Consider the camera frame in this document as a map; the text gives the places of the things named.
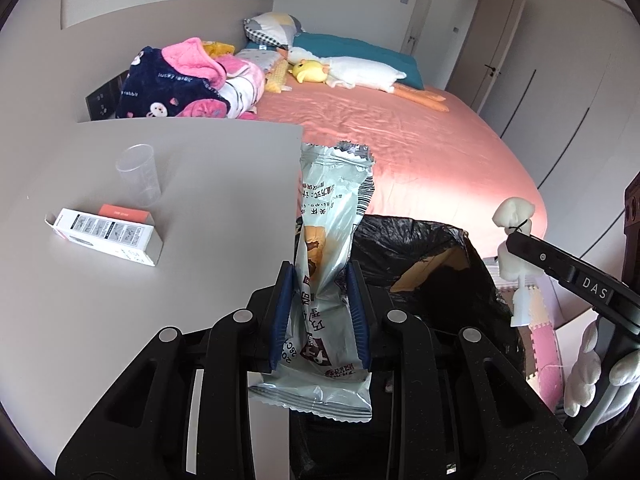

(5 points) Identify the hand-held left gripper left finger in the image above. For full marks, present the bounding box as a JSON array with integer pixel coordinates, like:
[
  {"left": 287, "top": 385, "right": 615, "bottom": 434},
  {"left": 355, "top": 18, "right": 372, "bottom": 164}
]
[{"left": 55, "top": 261, "right": 296, "bottom": 480}]

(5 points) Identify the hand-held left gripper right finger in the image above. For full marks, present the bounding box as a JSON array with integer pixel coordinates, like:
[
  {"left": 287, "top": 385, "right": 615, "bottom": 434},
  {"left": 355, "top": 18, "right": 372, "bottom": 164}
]
[{"left": 346, "top": 261, "right": 588, "bottom": 480}]

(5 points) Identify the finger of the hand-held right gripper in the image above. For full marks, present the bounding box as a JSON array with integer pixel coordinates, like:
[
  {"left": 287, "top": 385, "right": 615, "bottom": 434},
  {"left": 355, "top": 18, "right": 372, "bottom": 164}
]
[{"left": 505, "top": 232, "right": 577, "bottom": 287}]

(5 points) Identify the cardboard box bin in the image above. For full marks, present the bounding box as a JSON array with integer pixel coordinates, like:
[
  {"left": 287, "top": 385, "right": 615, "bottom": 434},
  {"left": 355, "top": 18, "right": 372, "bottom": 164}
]
[{"left": 389, "top": 246, "right": 469, "bottom": 294}]

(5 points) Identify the bin with black bag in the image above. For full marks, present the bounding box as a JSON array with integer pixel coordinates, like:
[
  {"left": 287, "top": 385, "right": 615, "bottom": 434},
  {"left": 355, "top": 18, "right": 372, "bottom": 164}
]
[{"left": 289, "top": 214, "right": 527, "bottom": 480}]

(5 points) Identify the silver snack wrapper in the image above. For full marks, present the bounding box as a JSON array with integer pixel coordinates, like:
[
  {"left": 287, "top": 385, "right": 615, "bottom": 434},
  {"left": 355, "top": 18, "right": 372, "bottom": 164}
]
[{"left": 248, "top": 141, "right": 376, "bottom": 423}]

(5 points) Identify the person's right hand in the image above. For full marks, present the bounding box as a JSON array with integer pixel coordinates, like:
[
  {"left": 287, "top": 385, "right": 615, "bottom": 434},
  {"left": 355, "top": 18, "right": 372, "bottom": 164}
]
[{"left": 564, "top": 317, "right": 640, "bottom": 418}]

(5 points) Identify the white ribbed object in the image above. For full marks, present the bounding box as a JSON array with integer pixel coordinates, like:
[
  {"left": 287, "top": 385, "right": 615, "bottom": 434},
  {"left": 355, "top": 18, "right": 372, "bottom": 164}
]
[{"left": 481, "top": 254, "right": 516, "bottom": 287}]

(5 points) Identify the dark wooden furniture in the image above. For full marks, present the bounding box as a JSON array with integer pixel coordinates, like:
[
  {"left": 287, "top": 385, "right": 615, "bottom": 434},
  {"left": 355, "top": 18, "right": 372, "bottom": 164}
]
[{"left": 622, "top": 172, "right": 640, "bottom": 287}]

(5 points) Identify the foam floor mat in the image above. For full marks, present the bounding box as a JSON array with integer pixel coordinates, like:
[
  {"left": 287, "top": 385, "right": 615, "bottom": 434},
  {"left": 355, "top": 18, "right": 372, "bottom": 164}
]
[{"left": 499, "top": 280, "right": 572, "bottom": 413}]

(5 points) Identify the bed with pink sheet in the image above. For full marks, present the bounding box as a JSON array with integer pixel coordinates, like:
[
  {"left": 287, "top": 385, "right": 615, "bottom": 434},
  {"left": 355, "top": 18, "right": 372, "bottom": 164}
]
[{"left": 252, "top": 85, "right": 551, "bottom": 243}]

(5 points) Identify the salmon carton box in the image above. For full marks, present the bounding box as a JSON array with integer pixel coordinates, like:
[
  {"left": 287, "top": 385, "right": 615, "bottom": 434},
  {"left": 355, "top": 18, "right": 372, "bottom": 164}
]
[{"left": 97, "top": 203, "right": 152, "bottom": 225}]

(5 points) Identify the white carton box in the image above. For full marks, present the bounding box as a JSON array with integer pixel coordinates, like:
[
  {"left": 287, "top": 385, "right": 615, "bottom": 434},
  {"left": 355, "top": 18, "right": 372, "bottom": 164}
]
[{"left": 44, "top": 207, "right": 165, "bottom": 267}]

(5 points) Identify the clear plastic cup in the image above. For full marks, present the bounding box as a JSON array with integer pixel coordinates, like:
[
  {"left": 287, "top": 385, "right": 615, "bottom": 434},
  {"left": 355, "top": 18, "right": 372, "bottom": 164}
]
[{"left": 115, "top": 143, "right": 162, "bottom": 208}]

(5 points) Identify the white and pink printed blanket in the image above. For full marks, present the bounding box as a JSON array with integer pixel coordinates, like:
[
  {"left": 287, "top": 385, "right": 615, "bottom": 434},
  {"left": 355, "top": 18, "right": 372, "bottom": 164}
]
[{"left": 219, "top": 54, "right": 267, "bottom": 122}]

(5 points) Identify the yellow corn plush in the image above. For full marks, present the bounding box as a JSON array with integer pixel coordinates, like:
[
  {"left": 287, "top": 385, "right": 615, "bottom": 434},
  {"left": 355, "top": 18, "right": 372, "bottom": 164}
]
[{"left": 263, "top": 60, "right": 292, "bottom": 96}]

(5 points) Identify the white goose plush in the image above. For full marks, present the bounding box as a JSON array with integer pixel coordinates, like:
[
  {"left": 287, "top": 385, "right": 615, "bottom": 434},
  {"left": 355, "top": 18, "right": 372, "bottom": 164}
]
[{"left": 286, "top": 47, "right": 449, "bottom": 114}]

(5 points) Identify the yellow duck plush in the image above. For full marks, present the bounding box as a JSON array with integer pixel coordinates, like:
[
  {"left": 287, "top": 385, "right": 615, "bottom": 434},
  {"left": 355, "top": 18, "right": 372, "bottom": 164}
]
[{"left": 287, "top": 59, "right": 329, "bottom": 85}]

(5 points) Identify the navy printed blanket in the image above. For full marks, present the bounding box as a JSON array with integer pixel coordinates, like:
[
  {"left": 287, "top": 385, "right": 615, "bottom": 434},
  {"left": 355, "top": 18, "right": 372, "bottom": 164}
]
[{"left": 115, "top": 46, "right": 232, "bottom": 121}]

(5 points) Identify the white door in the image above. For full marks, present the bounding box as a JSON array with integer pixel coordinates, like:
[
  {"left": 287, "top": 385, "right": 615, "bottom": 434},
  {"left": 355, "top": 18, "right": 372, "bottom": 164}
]
[{"left": 399, "top": 0, "right": 487, "bottom": 98}]

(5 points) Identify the teal pillow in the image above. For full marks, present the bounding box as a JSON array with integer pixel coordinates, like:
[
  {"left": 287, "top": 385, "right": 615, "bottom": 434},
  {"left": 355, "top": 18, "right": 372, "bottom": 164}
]
[{"left": 291, "top": 33, "right": 427, "bottom": 89}]

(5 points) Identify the grey patterned pillow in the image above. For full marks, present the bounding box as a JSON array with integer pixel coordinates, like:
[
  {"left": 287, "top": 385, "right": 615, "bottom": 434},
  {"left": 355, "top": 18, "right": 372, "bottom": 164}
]
[{"left": 234, "top": 47, "right": 282, "bottom": 69}]

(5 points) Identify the pink fleece blanket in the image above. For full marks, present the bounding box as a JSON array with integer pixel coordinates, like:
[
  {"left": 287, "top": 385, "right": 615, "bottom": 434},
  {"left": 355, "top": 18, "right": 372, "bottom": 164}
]
[{"left": 160, "top": 37, "right": 227, "bottom": 95}]

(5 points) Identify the yellow plush toy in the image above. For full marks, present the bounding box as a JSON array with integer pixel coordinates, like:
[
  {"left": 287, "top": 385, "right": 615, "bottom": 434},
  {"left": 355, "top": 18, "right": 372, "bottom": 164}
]
[{"left": 201, "top": 39, "right": 236, "bottom": 59}]

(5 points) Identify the plaid patchwork pillow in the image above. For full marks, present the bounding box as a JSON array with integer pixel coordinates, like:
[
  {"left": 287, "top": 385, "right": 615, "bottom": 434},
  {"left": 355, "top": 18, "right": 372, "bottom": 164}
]
[{"left": 243, "top": 12, "right": 304, "bottom": 52}]

